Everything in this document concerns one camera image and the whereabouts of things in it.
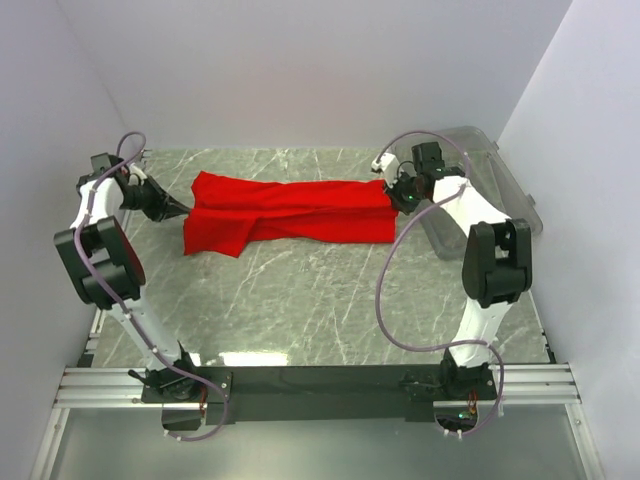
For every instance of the aluminium rail frame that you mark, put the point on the aluminium rail frame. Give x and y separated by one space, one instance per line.
291 307

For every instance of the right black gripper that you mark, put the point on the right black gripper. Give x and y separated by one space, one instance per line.
393 193

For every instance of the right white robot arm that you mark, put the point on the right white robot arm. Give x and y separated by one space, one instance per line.
497 261

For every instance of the black base crossbar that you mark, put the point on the black base crossbar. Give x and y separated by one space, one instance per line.
295 393

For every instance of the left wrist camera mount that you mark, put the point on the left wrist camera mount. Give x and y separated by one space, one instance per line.
135 175

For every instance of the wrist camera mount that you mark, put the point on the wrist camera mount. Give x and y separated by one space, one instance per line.
135 175
386 166

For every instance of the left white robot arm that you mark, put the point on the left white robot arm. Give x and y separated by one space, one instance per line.
104 268

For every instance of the clear plastic bin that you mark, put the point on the clear plastic bin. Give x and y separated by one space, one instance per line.
492 195

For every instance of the red t shirt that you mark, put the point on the red t shirt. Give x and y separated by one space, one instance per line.
230 213

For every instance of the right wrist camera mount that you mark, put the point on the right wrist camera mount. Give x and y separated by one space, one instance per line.
386 166

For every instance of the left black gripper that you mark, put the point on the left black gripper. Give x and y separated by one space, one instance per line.
165 206

